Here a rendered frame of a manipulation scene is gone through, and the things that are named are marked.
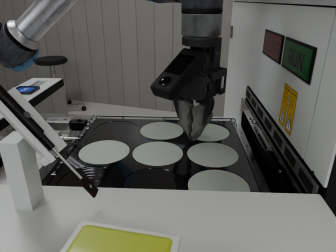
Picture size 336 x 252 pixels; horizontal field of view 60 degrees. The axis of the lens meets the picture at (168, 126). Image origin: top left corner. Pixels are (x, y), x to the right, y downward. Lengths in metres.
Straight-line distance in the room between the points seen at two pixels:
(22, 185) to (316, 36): 0.39
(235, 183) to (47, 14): 0.76
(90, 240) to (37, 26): 0.88
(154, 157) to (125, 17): 2.81
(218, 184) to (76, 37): 3.27
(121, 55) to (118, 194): 3.06
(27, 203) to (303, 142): 0.36
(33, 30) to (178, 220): 0.84
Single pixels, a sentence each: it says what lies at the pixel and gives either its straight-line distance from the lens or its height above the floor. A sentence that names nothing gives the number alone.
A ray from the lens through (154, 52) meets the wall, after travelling 3.21.
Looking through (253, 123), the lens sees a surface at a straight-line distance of 0.66.
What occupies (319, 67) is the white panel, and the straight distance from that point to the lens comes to 0.41.
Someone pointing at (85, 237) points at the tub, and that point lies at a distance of 0.22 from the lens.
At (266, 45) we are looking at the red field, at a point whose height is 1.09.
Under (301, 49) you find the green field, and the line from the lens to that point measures 0.46.
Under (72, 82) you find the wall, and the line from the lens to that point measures 3.82.
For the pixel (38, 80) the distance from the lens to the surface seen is 0.95.
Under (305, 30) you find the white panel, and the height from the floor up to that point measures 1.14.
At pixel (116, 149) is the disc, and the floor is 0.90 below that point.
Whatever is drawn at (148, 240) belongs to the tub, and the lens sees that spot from 0.21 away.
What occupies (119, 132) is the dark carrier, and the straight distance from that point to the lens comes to 0.68.
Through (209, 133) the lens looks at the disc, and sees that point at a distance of 0.67.
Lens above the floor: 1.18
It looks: 24 degrees down
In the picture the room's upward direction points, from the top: straight up
